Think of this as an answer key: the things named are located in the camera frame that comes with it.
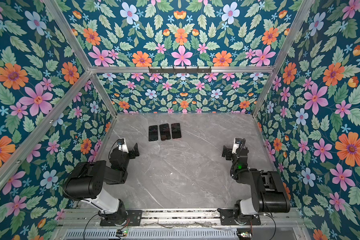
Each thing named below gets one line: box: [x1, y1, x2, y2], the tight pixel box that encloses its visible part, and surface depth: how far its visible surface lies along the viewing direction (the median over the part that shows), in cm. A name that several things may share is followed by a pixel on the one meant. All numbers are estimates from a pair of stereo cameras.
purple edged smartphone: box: [148, 125, 158, 142], surface depth 113 cm
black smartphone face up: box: [159, 123, 171, 141], surface depth 113 cm
